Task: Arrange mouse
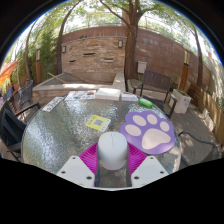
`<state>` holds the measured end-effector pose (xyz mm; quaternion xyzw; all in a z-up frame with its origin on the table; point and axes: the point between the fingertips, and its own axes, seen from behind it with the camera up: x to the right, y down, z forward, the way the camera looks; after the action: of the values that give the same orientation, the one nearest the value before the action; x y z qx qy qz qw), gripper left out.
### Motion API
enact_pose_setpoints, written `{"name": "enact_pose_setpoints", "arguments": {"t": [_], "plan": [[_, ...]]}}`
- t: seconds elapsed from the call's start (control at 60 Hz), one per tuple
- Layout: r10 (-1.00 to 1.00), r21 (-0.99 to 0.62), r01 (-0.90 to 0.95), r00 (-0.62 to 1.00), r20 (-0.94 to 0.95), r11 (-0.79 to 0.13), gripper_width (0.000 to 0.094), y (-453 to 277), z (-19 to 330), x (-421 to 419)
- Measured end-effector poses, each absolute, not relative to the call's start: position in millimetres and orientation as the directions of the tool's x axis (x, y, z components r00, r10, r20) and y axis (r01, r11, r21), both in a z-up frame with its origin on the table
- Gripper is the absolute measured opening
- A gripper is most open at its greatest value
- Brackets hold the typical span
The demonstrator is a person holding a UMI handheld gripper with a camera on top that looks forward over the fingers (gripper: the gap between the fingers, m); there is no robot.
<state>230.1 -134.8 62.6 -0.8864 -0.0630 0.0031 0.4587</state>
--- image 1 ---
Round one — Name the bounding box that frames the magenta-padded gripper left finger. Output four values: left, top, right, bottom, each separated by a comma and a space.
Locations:
56, 142, 101, 188

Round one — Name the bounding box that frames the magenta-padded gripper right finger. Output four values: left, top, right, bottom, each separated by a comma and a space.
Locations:
125, 143, 169, 188

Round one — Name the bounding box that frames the white computer mouse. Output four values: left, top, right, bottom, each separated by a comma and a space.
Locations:
97, 131, 130, 171

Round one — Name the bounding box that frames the purple paw-shaped mouse pad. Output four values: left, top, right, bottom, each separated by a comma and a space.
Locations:
119, 110, 176, 155

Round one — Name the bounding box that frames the yellow square card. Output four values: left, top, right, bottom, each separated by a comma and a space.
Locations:
85, 114, 112, 132

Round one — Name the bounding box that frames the black metal chair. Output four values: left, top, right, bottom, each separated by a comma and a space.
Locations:
0, 99, 41, 163
178, 130, 224, 161

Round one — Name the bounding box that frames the long white printed card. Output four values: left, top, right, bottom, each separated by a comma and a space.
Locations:
41, 96, 65, 113

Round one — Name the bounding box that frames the colourful printed leaflet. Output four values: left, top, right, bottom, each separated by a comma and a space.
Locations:
64, 90, 97, 102

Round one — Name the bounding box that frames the small white-blue booklet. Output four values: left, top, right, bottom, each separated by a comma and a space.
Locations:
120, 92, 139, 102

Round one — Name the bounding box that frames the white planter box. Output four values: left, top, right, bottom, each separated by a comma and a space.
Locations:
172, 88, 193, 115

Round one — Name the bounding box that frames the concrete raised bed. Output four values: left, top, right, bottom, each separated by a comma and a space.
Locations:
32, 71, 127, 105

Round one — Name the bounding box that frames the dark slatted armchair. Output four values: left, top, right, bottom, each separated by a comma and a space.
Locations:
132, 69, 179, 119

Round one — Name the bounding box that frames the black mesh-back chair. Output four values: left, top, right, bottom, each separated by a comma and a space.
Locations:
16, 79, 36, 109

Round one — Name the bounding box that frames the thick tree trunk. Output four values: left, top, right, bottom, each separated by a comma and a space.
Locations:
124, 0, 140, 80

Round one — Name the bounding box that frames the orange fabric canopy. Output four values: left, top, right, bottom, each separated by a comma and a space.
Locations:
0, 60, 19, 88

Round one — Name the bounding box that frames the white wall utility box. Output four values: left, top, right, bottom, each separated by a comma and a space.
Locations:
137, 60, 148, 74

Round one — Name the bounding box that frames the brown wooden post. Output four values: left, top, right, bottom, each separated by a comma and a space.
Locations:
179, 49, 190, 91

